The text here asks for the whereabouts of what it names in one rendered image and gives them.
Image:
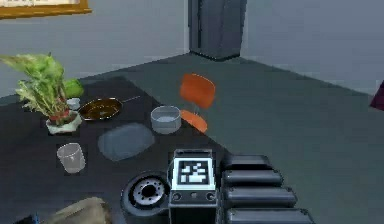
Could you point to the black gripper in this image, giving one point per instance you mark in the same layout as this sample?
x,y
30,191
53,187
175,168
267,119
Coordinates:
x,y
146,195

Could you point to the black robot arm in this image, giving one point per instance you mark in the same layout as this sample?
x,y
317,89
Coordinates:
x,y
253,193

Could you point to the black dining table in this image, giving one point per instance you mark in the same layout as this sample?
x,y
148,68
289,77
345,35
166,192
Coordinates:
x,y
30,186

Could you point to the grey oval plate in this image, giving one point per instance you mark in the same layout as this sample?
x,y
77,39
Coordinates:
x,y
126,141

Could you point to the tan rounded bread loaf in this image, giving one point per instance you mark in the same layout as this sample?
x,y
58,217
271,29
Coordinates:
x,y
80,211

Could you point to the grey round pot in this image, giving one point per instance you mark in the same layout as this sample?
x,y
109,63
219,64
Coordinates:
x,y
165,119

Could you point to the clear drinking glass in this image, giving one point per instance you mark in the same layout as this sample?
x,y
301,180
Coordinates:
x,y
71,158

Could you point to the dark brown frying pan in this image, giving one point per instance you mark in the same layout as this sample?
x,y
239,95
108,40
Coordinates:
x,y
100,109

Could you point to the orange chair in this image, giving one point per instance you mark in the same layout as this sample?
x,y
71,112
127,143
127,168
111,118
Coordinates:
x,y
197,100

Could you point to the small white cup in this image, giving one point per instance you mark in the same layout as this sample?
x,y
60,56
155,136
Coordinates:
x,y
73,103

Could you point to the green round lettuce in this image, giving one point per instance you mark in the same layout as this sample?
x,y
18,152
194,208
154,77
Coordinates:
x,y
73,88

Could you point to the green potted house plant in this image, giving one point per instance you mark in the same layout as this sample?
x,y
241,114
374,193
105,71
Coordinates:
x,y
45,90

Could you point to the dark grey tall cabinet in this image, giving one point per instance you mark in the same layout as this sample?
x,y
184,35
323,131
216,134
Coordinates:
x,y
216,28

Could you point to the dark maroon furniture corner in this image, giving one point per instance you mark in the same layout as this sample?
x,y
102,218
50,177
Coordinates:
x,y
378,98

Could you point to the wooden framed wall picture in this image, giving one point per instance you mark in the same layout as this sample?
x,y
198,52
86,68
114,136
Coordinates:
x,y
40,8

